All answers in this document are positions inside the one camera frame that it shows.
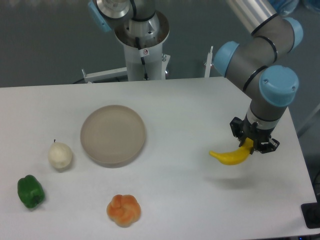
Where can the white metal bracket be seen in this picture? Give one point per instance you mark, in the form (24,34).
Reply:
(208,63)
(106,75)

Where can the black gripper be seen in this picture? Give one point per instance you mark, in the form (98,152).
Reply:
(257,130)

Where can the orange knotted bread roll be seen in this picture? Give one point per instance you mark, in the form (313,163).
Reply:
(124,210)

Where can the blue plastic bag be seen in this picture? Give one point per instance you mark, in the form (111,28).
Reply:
(286,7)

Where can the white metal bracket right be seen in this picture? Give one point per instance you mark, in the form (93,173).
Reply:
(208,63)

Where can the green bell pepper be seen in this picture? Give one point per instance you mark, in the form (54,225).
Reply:
(30,191)

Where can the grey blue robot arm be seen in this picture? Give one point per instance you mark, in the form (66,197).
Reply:
(252,68)

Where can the yellow banana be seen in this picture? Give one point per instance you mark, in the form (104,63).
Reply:
(234,157)

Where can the black device at table edge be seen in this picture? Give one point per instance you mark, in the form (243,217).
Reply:
(311,215)

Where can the white metal bracket left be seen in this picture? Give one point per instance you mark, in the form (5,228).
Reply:
(106,75)

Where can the beige round plate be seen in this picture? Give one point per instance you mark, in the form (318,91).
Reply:
(113,135)

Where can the white pear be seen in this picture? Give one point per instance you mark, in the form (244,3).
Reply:
(60,156)

